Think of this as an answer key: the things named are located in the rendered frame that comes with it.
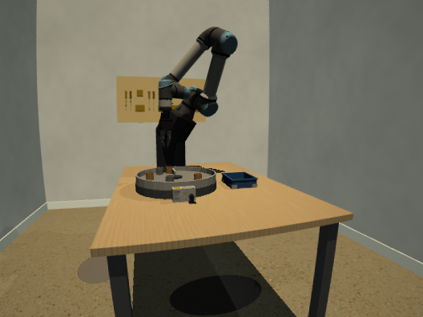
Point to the blue rectangular crate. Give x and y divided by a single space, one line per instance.
237 180

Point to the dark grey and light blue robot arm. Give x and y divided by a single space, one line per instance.
223 44

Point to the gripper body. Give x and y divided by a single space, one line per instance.
166 122

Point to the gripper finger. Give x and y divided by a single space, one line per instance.
170 132
161 133

